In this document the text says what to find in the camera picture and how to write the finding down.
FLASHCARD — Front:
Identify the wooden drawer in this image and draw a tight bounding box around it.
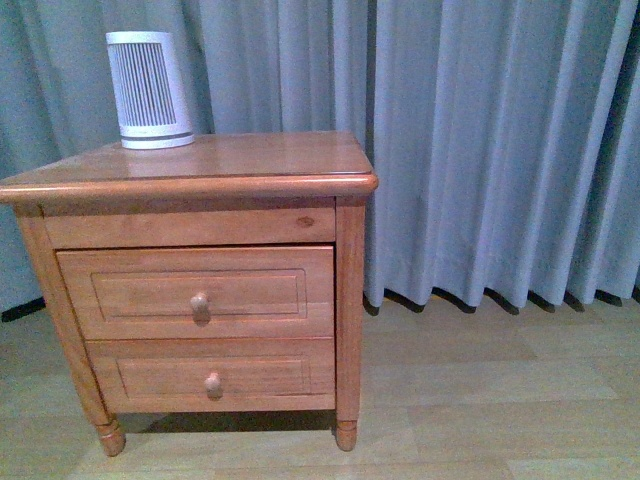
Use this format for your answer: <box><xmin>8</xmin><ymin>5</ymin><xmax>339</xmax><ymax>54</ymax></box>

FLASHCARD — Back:
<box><xmin>58</xmin><ymin>246</ymin><xmax>334</xmax><ymax>340</ymax></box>
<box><xmin>87</xmin><ymin>338</ymin><xmax>335</xmax><ymax>413</ymax></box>

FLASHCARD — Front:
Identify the drawer round knob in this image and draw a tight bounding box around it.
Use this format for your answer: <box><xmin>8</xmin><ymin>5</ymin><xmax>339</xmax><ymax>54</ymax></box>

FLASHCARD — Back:
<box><xmin>204</xmin><ymin>372</ymin><xmax>223</xmax><ymax>399</ymax></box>
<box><xmin>190</xmin><ymin>292</ymin><xmax>210</xmax><ymax>323</ymax></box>

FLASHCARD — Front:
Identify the wooden nightstand cabinet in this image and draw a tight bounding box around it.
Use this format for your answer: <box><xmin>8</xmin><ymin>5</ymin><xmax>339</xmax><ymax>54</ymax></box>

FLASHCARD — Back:
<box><xmin>1</xmin><ymin>132</ymin><xmax>378</xmax><ymax>456</ymax></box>

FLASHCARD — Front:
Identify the grey blue curtain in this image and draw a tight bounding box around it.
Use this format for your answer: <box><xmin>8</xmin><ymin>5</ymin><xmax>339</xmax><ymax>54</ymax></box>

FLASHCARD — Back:
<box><xmin>1</xmin><ymin>1</ymin><xmax>639</xmax><ymax>307</ymax></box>

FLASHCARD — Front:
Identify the white cylindrical air purifier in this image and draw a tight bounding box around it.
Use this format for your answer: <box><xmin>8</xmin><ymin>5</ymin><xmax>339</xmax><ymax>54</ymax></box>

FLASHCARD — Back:
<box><xmin>106</xmin><ymin>31</ymin><xmax>194</xmax><ymax>150</ymax></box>

